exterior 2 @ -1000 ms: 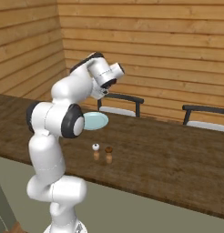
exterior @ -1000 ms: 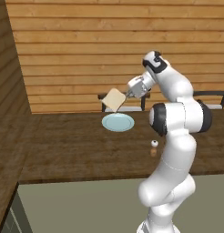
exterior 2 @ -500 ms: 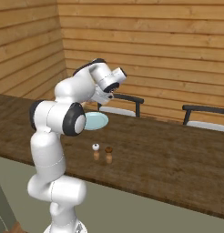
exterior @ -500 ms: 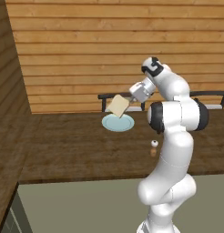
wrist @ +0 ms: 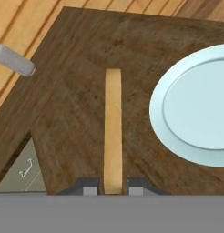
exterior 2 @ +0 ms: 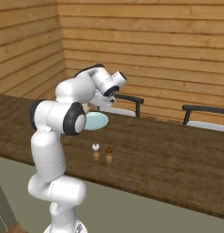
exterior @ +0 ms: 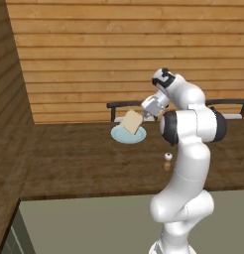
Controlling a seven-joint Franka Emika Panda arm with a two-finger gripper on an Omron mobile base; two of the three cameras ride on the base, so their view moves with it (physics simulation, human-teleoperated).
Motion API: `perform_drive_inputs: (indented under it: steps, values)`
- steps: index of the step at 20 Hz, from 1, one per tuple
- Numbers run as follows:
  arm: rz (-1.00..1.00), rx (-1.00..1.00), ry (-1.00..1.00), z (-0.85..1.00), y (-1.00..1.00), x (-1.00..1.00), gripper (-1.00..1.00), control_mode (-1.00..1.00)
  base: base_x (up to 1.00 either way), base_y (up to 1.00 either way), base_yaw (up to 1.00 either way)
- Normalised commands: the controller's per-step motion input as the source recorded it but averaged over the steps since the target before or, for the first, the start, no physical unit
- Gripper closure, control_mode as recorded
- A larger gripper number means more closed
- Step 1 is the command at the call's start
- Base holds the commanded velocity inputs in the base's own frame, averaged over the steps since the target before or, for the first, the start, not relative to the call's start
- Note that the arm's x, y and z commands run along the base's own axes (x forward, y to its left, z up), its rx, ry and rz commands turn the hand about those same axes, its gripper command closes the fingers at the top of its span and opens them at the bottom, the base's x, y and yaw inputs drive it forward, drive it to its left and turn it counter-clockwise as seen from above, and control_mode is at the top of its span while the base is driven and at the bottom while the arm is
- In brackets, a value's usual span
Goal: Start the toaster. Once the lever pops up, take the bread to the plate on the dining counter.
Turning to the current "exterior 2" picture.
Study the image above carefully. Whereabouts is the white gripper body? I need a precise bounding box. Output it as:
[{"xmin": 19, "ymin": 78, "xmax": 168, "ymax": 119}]
[{"xmin": 91, "ymin": 91, "xmax": 117, "ymax": 109}]

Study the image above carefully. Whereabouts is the light blue plate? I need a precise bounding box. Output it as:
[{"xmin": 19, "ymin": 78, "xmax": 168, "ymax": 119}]
[{"xmin": 83, "ymin": 110, "xmax": 110, "ymax": 132}]

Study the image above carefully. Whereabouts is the black chair with white seat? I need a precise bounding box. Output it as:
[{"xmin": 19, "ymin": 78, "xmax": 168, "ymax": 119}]
[
  {"xmin": 181, "ymin": 104, "xmax": 224, "ymax": 134},
  {"xmin": 98, "ymin": 93, "xmax": 146, "ymax": 118}
]

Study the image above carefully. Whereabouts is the white-topped wooden salt shaker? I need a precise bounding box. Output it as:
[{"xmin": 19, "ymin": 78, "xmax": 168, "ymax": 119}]
[{"xmin": 91, "ymin": 143, "xmax": 101, "ymax": 162}]

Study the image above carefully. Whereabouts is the brown-topped wooden pepper shaker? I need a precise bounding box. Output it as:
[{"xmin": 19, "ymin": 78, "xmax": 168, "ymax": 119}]
[{"xmin": 104, "ymin": 146, "xmax": 114, "ymax": 165}]

